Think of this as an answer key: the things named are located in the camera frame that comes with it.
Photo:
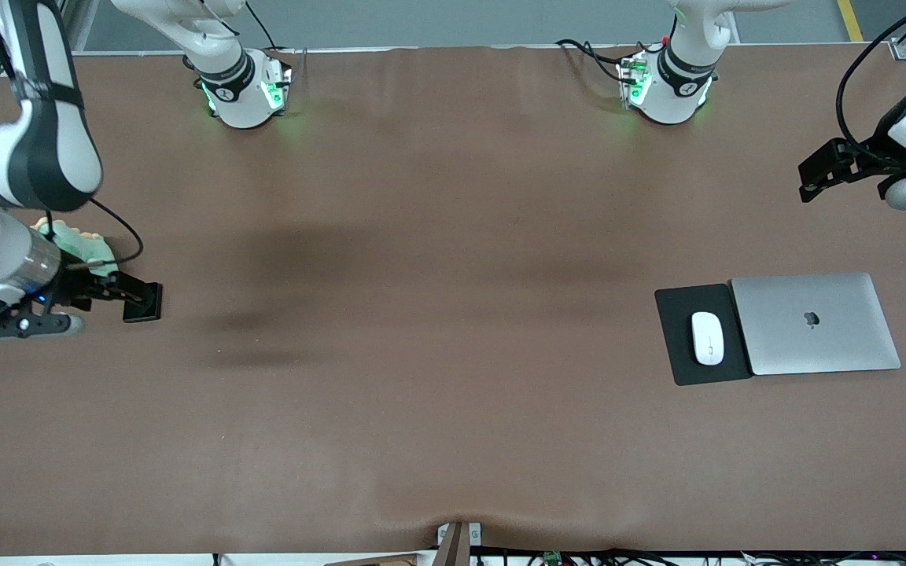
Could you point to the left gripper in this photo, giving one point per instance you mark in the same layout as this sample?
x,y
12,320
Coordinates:
x,y
875,158

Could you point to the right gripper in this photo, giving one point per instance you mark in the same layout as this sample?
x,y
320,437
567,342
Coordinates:
x,y
78,286

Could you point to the white computer mouse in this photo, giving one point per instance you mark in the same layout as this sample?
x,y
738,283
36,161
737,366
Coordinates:
x,y
708,338

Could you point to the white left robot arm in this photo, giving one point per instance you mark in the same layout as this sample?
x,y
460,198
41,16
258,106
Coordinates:
x,y
673,79

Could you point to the black mouse pad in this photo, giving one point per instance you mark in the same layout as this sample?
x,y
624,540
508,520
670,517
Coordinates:
x,y
673,338

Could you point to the green plush dinosaur toy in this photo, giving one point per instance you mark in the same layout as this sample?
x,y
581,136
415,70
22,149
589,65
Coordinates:
x,y
87,248

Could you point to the silver closed laptop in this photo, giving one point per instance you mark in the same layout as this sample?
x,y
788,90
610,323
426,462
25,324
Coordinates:
x,y
815,346

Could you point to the brown table cover mat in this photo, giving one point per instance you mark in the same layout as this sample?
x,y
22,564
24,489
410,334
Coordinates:
x,y
421,393

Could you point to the small green circuit board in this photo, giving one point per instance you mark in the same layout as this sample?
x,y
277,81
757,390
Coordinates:
x,y
553,559

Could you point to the brown wooden edge bracket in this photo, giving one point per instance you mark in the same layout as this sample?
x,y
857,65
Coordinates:
x,y
457,544

